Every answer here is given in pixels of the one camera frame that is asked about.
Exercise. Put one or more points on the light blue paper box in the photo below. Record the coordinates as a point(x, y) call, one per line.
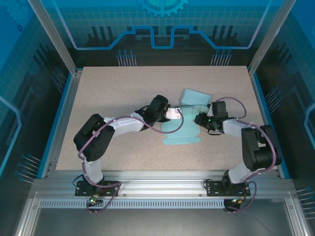
point(182, 137)
point(194, 97)

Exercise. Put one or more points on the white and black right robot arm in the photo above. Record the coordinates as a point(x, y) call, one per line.
point(256, 147)

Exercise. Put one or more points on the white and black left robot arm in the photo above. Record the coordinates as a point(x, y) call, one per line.
point(96, 172)

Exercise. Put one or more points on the blue table edge strip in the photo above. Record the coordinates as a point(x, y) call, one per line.
point(261, 98)

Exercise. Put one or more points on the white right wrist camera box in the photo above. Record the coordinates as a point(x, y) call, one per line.
point(210, 109)

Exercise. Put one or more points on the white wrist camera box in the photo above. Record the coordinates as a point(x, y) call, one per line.
point(210, 109)
point(173, 113)

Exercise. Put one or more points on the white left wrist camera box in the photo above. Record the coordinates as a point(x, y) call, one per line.
point(173, 113)

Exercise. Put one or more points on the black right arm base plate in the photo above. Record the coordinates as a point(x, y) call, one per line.
point(212, 189)

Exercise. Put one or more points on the aluminium mounting rail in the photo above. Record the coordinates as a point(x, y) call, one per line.
point(160, 184)

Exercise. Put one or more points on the aluminium side rail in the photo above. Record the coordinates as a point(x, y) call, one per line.
point(64, 123)

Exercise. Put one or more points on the aluminium frame post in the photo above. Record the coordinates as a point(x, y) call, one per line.
point(57, 39)
point(268, 39)

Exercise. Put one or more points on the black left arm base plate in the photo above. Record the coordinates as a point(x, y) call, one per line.
point(81, 190)

